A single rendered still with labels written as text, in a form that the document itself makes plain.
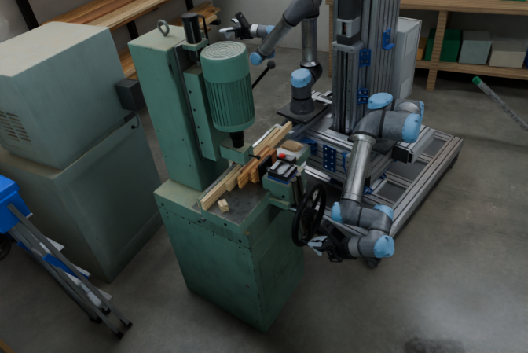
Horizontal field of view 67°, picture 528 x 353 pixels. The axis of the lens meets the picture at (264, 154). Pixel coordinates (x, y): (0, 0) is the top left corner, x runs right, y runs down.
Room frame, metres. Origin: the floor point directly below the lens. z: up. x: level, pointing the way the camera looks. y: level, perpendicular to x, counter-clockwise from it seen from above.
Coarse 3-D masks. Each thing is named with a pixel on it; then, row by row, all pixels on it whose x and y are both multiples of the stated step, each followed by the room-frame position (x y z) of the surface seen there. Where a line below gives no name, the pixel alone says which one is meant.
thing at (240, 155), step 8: (224, 144) 1.42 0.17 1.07; (232, 144) 1.42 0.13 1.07; (248, 144) 1.40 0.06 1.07; (224, 152) 1.41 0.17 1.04; (232, 152) 1.38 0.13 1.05; (240, 152) 1.35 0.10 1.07; (248, 152) 1.37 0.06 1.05; (232, 160) 1.39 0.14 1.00; (240, 160) 1.35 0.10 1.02; (248, 160) 1.36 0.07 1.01
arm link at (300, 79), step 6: (294, 72) 2.08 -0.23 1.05; (300, 72) 2.06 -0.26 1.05; (306, 72) 2.05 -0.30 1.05; (294, 78) 2.03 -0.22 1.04; (300, 78) 2.01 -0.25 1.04; (306, 78) 2.01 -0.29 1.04; (312, 78) 2.06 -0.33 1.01; (294, 84) 2.02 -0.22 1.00; (300, 84) 2.00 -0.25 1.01; (306, 84) 2.00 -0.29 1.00; (312, 84) 2.05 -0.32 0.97; (294, 90) 2.02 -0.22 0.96; (300, 90) 2.00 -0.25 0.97; (306, 90) 2.00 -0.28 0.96; (294, 96) 2.02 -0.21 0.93; (300, 96) 2.00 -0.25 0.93; (306, 96) 2.00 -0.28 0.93
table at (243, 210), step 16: (304, 144) 1.58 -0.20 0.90; (304, 160) 1.52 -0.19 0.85; (224, 192) 1.30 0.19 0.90; (240, 192) 1.29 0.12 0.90; (256, 192) 1.28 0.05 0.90; (208, 208) 1.21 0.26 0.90; (240, 208) 1.19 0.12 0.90; (256, 208) 1.19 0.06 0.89; (288, 208) 1.21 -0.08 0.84; (224, 224) 1.14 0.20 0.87; (240, 224) 1.10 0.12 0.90
